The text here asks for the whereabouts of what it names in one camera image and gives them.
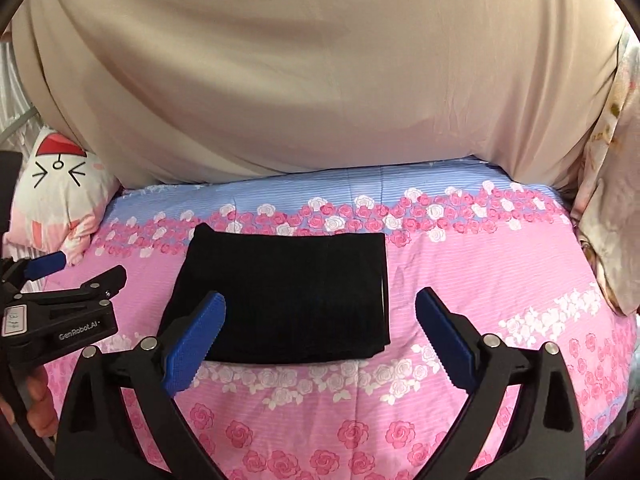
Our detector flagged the person's left hand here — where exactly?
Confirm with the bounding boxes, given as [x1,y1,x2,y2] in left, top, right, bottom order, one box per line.
[22,360,61,438]

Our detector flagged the cream floral cloth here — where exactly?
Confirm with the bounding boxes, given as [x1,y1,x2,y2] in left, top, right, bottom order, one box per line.
[570,30,640,317]

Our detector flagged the white cat face pillow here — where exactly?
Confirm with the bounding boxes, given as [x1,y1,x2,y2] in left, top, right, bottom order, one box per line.
[5,127,121,267]

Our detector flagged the pink floral bed sheet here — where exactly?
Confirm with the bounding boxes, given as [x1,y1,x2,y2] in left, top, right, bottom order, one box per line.
[15,157,638,480]

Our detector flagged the black pants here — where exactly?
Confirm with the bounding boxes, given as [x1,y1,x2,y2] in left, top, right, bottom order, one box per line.
[159,222,392,365]

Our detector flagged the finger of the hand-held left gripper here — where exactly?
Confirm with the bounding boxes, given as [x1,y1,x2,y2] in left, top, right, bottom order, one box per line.
[0,251,68,292]
[47,266,127,311]

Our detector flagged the white striped curtain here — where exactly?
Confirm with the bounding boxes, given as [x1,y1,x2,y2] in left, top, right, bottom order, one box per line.
[0,30,43,153]

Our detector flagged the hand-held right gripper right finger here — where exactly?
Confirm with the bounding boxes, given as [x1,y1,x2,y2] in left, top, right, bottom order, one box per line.
[415,287,586,480]

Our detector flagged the beige cloth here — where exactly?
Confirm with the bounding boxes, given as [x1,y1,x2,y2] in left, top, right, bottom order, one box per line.
[10,0,628,196]

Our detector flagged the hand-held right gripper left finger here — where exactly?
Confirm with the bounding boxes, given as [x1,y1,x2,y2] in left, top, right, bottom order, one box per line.
[56,290,227,480]

